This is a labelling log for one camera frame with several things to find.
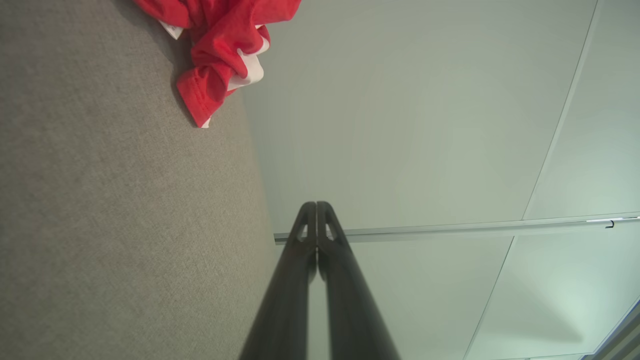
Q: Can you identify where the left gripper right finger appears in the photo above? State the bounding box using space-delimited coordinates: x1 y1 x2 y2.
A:
316 201 401 360

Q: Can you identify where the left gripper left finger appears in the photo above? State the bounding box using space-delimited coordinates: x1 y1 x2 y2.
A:
239 201 318 360

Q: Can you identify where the red shorts white stripe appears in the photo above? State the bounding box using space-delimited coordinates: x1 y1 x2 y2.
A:
132 0 303 129

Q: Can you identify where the grey metal partition post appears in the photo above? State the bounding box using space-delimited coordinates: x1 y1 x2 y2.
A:
273 212 640 245

